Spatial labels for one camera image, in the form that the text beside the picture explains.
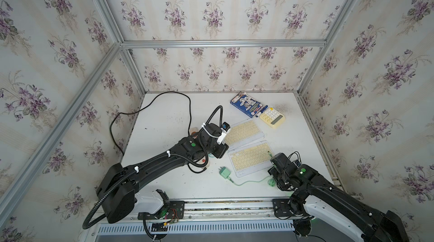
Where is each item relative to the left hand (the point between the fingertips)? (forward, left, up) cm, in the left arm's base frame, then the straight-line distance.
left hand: (224, 143), depth 79 cm
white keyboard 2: (-2, -15, -13) cm, 20 cm away
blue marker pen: (+29, -26, -11) cm, 41 cm away
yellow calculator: (+24, -32, -11) cm, 41 cm away
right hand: (-11, -25, -12) cm, 30 cm away
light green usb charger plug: (-10, 0, -12) cm, 15 cm away
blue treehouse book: (+35, -17, -11) cm, 40 cm away
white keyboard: (+13, -12, -13) cm, 22 cm away
